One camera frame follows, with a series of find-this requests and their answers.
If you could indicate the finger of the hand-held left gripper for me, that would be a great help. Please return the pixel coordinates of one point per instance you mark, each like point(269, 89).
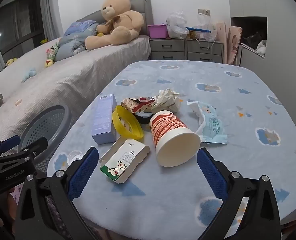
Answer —
point(36, 145)
point(8, 142)

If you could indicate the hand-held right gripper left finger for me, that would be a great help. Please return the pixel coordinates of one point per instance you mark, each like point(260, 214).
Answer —
point(84, 172)

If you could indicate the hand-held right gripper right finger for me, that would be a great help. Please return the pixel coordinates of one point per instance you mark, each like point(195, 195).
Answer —
point(211, 172)

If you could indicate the small clear round cap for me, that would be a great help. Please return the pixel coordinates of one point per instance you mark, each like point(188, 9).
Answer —
point(74, 156)

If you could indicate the grey perforated plastic basket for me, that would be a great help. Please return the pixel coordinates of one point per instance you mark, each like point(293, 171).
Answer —
point(50, 120)

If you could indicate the light blue wipes packet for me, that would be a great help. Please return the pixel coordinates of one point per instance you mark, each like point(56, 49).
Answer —
point(211, 127)

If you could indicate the white green cartoon carton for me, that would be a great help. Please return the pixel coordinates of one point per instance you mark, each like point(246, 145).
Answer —
point(127, 160)

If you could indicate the purple cardboard box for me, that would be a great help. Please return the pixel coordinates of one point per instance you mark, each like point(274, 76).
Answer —
point(104, 120)

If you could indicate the red striped paper cup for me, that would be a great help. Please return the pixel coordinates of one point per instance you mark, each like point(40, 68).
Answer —
point(168, 130)

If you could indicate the red white packet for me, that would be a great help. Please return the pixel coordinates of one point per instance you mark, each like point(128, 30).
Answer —
point(137, 103)

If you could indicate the light blue plush toy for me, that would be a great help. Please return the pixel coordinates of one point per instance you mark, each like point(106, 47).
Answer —
point(29, 75)

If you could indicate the blue printed table cover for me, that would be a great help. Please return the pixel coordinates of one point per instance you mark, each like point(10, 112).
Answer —
point(238, 105)

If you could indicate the grey checked bed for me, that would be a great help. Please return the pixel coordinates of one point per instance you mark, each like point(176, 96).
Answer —
point(75, 75)

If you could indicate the yellow plush toy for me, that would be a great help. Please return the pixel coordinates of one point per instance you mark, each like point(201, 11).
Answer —
point(11, 61)

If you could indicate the small yellow red plush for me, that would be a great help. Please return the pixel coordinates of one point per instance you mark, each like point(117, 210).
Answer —
point(49, 63)

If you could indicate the crumpled white paper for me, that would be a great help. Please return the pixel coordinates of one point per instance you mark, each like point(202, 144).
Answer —
point(166, 100)

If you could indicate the green hat plush doll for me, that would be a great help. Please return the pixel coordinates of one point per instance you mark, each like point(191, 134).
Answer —
point(53, 51)

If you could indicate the light blue quilt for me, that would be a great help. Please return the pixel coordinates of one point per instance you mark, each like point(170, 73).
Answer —
point(67, 47)

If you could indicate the small yellow green toy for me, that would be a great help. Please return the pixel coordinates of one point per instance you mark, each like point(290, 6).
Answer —
point(44, 40)

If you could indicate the dark window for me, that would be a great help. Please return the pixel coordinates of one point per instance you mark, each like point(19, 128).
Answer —
point(17, 25)

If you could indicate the grey nightstand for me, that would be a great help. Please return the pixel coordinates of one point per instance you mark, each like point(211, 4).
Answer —
point(166, 48)
point(204, 52)

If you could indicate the blue printed pillow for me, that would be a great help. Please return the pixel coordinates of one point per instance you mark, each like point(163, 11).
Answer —
point(79, 27)

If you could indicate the pink cartoon foam board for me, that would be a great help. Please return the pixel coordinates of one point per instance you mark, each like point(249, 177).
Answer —
point(234, 45)

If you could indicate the white bundle in wardrobe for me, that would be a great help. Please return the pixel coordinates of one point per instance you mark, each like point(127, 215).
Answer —
point(262, 47)

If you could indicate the grey curtain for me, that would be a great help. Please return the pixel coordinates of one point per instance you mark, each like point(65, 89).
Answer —
point(51, 7)

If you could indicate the small amber jar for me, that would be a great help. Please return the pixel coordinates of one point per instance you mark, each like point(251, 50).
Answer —
point(192, 35)

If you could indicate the blue stick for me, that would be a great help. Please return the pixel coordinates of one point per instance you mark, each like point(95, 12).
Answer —
point(198, 29)

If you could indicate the large tan teddy bear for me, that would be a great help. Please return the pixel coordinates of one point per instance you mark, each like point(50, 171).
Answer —
point(122, 22)

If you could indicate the clear plastic bag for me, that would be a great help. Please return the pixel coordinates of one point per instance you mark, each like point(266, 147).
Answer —
point(175, 26)
point(205, 22)

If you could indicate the pink storage box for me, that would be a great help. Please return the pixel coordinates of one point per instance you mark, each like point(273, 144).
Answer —
point(158, 31)

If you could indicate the grey padded headboard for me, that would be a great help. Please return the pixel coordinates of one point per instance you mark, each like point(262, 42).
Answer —
point(143, 12)

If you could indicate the white wardrobe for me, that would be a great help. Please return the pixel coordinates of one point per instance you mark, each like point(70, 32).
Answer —
point(250, 2)

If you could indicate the wall socket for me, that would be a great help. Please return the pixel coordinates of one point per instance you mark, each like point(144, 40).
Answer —
point(203, 12)

